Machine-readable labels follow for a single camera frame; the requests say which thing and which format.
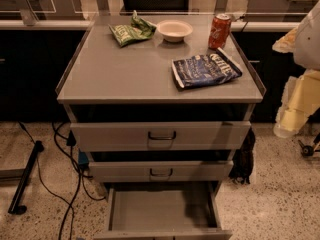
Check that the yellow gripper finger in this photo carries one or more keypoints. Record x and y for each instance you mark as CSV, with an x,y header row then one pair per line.
x,y
286,44
300,100

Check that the blue chip bag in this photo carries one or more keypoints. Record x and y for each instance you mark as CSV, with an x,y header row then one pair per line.
x,y
205,70

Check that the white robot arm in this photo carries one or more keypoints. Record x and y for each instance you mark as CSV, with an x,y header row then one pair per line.
x,y
307,42

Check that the top grey drawer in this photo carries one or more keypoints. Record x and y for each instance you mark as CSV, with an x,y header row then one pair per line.
x,y
158,136

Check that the grey drawer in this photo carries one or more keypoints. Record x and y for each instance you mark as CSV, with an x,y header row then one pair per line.
x,y
158,136
178,211
160,171

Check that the middle grey drawer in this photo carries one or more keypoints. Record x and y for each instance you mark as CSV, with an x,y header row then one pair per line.
x,y
160,171

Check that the grey drawer cabinet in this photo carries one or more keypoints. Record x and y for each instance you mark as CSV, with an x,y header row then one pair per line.
x,y
106,83

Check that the green chip bag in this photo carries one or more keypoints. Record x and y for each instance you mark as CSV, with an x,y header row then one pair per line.
x,y
138,30

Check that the bottom grey drawer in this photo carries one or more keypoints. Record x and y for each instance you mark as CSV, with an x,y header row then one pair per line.
x,y
178,211

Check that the black caster wheel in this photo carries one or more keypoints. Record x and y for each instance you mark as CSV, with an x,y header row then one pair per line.
x,y
309,150

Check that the red soda can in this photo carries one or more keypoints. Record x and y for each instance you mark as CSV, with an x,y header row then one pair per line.
x,y
220,29

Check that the white paper bowl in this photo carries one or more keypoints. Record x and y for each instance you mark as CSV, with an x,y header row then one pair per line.
x,y
174,31

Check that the blue power adapter box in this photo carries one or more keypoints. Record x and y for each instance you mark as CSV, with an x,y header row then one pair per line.
x,y
83,159

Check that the black floor stand bar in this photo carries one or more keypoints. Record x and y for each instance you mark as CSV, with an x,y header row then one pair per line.
x,y
15,207

